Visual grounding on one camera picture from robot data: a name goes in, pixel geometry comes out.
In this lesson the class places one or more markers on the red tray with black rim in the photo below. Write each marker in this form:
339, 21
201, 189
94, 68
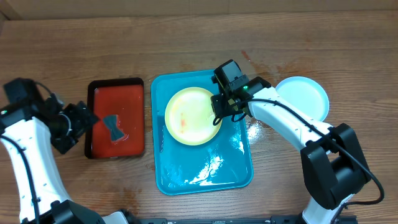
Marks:
125, 98

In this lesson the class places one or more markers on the yellow plate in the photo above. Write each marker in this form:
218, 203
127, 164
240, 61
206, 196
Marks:
189, 116

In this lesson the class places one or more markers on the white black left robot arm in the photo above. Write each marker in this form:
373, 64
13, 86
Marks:
30, 130

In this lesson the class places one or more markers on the light blue plate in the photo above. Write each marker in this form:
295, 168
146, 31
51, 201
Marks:
306, 95

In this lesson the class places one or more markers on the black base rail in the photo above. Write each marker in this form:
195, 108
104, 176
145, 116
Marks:
124, 216

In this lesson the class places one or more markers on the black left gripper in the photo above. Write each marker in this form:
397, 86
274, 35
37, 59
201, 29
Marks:
83, 118

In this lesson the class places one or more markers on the orange sponge with dark scourer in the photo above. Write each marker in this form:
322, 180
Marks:
112, 124

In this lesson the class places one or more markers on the teal plastic tray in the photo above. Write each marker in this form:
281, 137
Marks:
222, 163

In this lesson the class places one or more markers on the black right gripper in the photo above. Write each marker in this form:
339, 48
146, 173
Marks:
217, 106

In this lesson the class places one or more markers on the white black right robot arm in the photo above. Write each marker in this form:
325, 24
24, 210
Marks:
333, 163

